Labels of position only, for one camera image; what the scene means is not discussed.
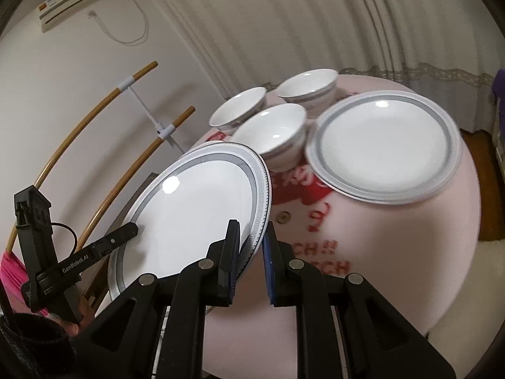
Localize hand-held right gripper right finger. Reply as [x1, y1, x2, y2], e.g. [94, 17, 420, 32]
[264, 223, 454, 379]

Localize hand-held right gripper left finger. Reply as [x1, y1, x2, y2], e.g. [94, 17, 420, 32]
[73, 219, 241, 379]

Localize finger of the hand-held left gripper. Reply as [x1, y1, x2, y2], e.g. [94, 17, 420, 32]
[92, 223, 140, 262]

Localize white plate patterned grey rim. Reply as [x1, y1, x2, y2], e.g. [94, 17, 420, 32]
[107, 141, 273, 304]

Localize white bowl grey band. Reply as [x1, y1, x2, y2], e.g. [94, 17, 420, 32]
[234, 104, 308, 171]
[275, 69, 339, 120]
[209, 86, 268, 133]

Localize white plate plain grey bands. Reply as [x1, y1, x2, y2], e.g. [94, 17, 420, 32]
[305, 90, 463, 206]

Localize person's left forearm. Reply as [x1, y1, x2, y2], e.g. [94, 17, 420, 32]
[0, 311, 77, 379]

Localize person's left hand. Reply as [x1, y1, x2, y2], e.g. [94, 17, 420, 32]
[57, 296, 95, 338]

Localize pink cloth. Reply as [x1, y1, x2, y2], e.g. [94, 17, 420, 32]
[0, 250, 50, 318]

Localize round white printed table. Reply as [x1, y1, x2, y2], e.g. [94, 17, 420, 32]
[158, 74, 480, 379]

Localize clothes rack with wooden rails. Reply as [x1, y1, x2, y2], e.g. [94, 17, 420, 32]
[6, 61, 197, 257]

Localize white air conditioner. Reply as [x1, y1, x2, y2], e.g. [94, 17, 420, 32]
[37, 0, 140, 32]

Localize cream curtain with lace trim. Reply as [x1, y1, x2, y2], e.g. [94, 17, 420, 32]
[142, 0, 505, 135]

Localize purple cloth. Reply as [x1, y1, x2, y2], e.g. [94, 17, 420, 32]
[489, 69, 505, 100]

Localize black cable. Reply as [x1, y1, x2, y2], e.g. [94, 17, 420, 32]
[51, 223, 78, 254]

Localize white air conditioner cable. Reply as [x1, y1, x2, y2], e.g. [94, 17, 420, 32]
[87, 0, 151, 44]

